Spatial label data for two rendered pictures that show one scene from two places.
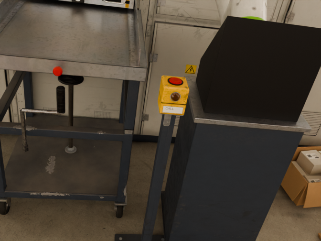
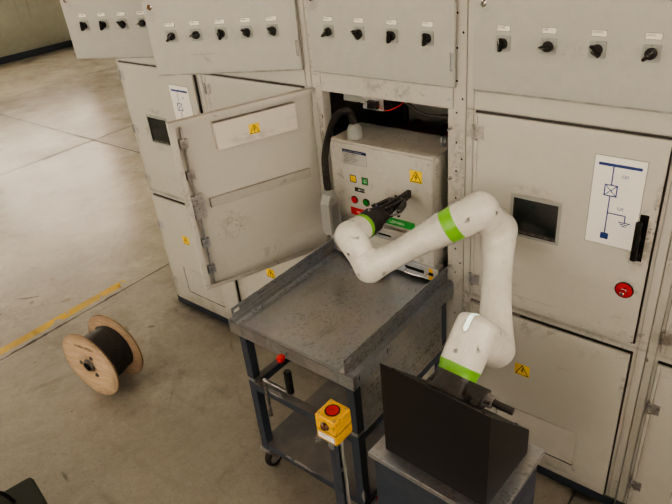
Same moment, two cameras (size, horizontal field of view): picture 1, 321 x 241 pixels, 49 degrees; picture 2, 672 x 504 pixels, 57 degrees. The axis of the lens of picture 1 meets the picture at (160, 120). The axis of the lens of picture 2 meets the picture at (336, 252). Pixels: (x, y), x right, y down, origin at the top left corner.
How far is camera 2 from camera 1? 1.46 m
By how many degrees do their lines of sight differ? 44
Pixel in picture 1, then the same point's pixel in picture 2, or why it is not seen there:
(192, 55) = (521, 353)
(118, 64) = (331, 366)
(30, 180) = (294, 442)
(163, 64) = not seen: hidden behind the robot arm
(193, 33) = (519, 325)
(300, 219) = not seen: outside the picture
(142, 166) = not seen: hidden behind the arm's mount
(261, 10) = (463, 355)
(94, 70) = (312, 365)
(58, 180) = (317, 453)
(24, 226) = (278, 486)
